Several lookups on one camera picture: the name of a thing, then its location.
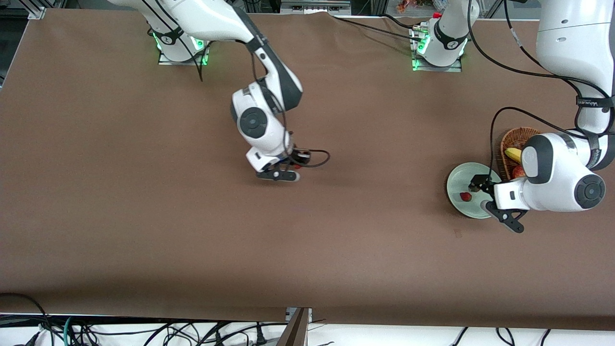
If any light green plate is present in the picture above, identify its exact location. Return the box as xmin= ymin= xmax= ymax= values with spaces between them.
xmin=446 ymin=162 xmax=506 ymax=220

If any brown wicker basket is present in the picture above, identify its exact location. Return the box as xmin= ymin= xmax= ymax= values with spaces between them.
xmin=500 ymin=127 xmax=541 ymax=181

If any brown table cover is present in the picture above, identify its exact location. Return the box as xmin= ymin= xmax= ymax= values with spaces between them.
xmin=0 ymin=9 xmax=615 ymax=332

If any grey device box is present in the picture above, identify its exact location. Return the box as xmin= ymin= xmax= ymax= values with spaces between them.
xmin=280 ymin=0 xmax=352 ymax=15

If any orange background item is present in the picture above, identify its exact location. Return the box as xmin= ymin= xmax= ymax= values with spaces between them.
xmin=396 ymin=0 xmax=433 ymax=13

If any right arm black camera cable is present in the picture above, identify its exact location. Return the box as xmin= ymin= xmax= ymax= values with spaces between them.
xmin=144 ymin=0 xmax=332 ymax=168

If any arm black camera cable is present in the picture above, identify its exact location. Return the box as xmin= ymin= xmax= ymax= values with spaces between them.
xmin=468 ymin=0 xmax=615 ymax=181
xmin=144 ymin=0 xmax=332 ymax=168

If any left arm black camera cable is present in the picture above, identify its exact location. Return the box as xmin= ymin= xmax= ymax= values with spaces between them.
xmin=468 ymin=0 xmax=615 ymax=181

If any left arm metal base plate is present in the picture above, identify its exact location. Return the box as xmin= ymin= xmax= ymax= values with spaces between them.
xmin=412 ymin=54 xmax=463 ymax=73

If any long black table cable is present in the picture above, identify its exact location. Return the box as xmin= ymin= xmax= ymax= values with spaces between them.
xmin=329 ymin=13 xmax=424 ymax=41

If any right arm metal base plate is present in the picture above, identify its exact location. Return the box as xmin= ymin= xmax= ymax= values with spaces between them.
xmin=158 ymin=48 xmax=209 ymax=66

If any short black table cable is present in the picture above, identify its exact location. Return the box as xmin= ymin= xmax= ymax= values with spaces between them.
xmin=382 ymin=13 xmax=421 ymax=29

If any brown wooden post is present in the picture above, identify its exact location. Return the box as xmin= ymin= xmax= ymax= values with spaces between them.
xmin=278 ymin=309 xmax=310 ymax=346

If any teal floor cable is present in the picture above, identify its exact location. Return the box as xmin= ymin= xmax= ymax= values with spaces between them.
xmin=62 ymin=316 xmax=77 ymax=346

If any black looped floor cable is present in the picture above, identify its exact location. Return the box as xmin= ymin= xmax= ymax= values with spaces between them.
xmin=0 ymin=292 xmax=54 ymax=346

